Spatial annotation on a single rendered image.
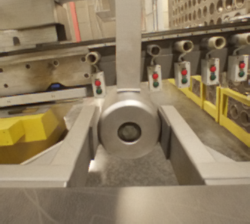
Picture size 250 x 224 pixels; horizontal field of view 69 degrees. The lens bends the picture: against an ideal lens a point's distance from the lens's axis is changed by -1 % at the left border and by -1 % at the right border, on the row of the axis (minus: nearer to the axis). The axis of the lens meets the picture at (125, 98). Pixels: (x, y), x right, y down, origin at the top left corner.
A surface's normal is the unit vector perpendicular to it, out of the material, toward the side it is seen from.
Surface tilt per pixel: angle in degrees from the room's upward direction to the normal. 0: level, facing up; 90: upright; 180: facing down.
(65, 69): 90
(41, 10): 90
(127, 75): 90
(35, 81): 90
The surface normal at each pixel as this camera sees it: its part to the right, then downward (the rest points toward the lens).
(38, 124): 0.01, 0.29
